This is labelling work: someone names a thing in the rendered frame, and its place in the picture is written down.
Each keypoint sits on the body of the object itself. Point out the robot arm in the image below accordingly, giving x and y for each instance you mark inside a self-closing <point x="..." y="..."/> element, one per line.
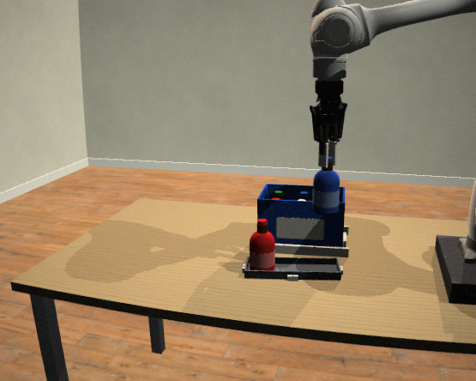
<point x="338" y="31"/>

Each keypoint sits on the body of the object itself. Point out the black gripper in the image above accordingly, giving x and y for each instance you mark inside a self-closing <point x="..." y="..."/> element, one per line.
<point x="334" y="114"/>

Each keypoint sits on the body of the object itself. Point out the blue bottle with grey label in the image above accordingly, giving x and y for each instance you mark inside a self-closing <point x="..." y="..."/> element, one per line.
<point x="326" y="191"/>

